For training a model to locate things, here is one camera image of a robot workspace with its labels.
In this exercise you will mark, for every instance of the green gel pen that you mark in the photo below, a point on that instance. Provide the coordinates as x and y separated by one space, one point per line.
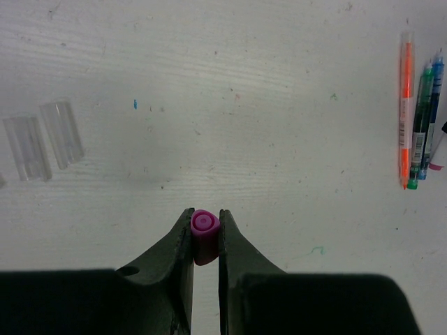
420 123

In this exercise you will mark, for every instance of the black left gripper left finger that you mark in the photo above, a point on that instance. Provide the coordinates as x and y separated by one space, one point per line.
150 295

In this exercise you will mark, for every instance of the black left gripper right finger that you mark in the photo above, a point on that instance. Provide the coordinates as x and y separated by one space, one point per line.
257 297

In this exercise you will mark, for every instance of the pink capped white marker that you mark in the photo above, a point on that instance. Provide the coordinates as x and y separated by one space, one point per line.
438 158

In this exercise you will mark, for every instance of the orange clear pen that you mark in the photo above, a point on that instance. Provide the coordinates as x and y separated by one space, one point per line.
407 52

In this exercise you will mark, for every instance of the clear pen cap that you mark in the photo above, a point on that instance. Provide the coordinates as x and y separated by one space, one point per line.
63 132
28 148

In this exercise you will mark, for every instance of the blue gel pen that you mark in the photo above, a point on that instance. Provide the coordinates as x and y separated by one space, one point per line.
438 71

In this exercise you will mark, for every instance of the pink marker cap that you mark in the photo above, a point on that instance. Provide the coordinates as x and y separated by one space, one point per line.
205 228

